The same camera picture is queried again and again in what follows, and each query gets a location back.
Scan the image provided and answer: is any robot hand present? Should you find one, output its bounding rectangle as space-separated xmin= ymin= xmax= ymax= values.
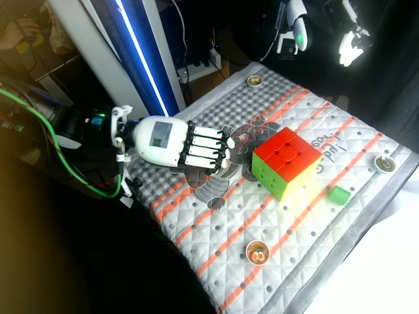
xmin=287 ymin=0 xmax=374 ymax=68
xmin=132 ymin=114 xmax=236 ymax=176

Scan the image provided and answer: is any Rubik's cube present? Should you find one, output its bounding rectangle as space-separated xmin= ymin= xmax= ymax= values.
xmin=251 ymin=126 xmax=324 ymax=202

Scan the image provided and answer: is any green cylinder block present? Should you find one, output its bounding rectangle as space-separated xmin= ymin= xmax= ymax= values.
xmin=328 ymin=185 xmax=351 ymax=206

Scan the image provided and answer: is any white power strip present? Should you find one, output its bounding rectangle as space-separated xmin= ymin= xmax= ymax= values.
xmin=176 ymin=48 xmax=223 ymax=84

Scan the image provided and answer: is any white pillar with blue light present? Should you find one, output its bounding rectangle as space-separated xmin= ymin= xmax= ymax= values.
xmin=45 ymin=0 xmax=187 ymax=114

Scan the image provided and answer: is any grey quilt with bear print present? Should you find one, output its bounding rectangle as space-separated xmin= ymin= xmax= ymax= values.
xmin=126 ymin=61 xmax=419 ymax=314

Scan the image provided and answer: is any green cable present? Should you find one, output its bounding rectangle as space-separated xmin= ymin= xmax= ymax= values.
xmin=0 ymin=88 xmax=123 ymax=200

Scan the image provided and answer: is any white cable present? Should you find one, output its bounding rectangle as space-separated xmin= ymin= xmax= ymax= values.
xmin=170 ymin=0 xmax=190 ymax=76

